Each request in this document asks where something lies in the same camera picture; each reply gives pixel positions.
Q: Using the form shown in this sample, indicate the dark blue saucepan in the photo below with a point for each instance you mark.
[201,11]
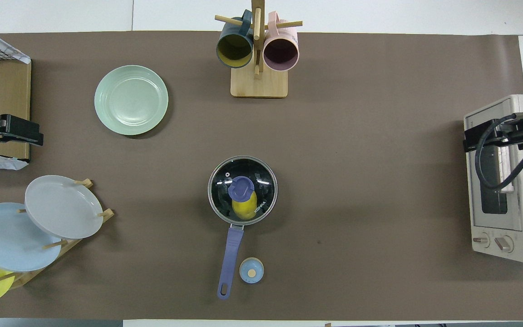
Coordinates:
[232,254]

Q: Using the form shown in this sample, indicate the pink ribbed mug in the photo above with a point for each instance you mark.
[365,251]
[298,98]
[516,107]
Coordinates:
[281,52]

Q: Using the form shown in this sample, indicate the brown paper table mat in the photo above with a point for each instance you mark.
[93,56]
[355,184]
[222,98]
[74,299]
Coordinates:
[357,181]

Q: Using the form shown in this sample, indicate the grey plate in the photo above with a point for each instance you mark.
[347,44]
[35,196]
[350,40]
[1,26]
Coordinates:
[61,206]

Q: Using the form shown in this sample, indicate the dark teal mug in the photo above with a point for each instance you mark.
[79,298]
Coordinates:
[234,47]

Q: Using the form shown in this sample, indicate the wooden plate rack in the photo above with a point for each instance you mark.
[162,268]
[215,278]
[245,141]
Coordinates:
[23,279]

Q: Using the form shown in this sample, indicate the wooden mug tree stand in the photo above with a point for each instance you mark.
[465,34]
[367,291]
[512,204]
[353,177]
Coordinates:
[259,84]

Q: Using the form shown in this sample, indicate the light green plate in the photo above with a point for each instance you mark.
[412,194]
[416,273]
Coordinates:
[131,100]

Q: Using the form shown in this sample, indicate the light blue plate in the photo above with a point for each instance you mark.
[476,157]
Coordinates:
[7,238]

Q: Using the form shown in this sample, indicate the yellow lemon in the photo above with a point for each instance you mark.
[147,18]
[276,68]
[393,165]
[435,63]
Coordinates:
[244,210]

